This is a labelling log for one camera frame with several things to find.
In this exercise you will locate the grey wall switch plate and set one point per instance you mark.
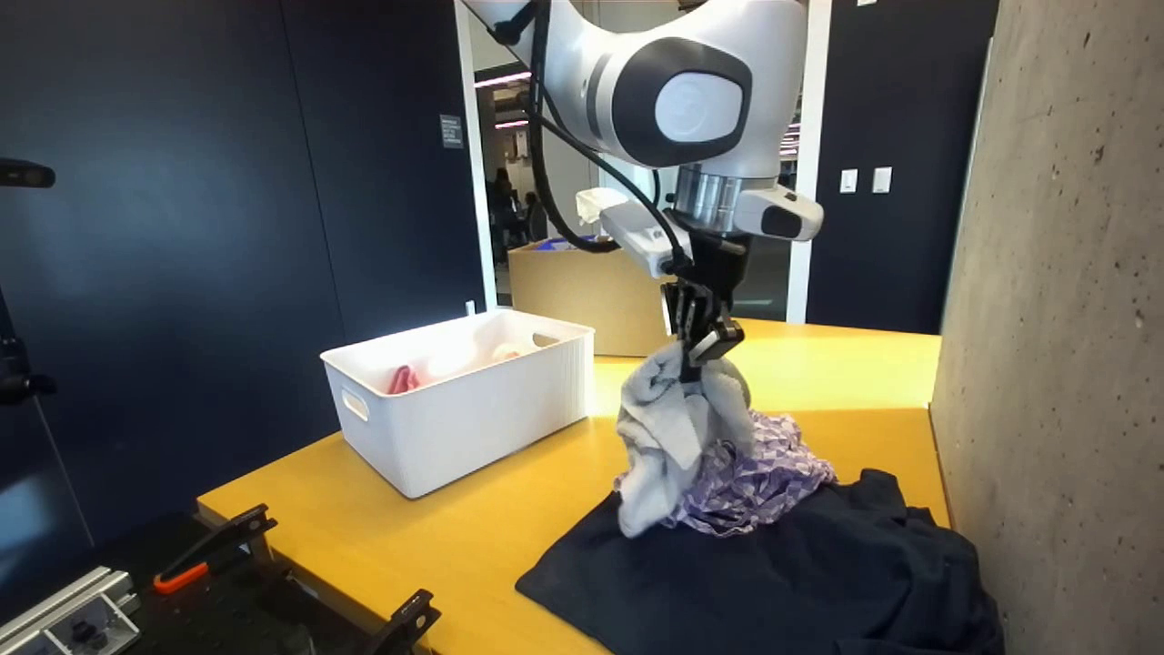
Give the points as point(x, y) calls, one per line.
point(454, 132)

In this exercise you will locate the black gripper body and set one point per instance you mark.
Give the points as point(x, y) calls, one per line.
point(706, 273)

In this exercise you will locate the white light switch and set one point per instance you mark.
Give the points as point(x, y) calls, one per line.
point(882, 179)
point(849, 179)

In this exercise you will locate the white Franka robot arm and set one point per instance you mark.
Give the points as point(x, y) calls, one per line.
point(679, 86)

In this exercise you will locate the aluminium rail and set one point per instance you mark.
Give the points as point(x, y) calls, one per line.
point(58, 612)

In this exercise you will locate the white ribbed plastic basket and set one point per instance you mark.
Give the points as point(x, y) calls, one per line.
point(474, 411)

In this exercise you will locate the navy blue garment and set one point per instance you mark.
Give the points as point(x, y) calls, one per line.
point(823, 584)

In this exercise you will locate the pink and orange cloth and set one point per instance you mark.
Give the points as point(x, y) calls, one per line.
point(404, 381)

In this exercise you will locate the cardboard box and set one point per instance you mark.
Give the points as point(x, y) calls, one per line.
point(583, 304)

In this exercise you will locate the purple checkered cloth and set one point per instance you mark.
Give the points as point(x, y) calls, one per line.
point(766, 473)

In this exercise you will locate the cream knit towel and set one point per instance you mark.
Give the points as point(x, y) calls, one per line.
point(659, 423)

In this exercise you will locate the black bar clamp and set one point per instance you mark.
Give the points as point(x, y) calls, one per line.
point(404, 620)

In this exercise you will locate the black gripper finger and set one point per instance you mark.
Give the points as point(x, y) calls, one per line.
point(726, 339)
point(691, 354)

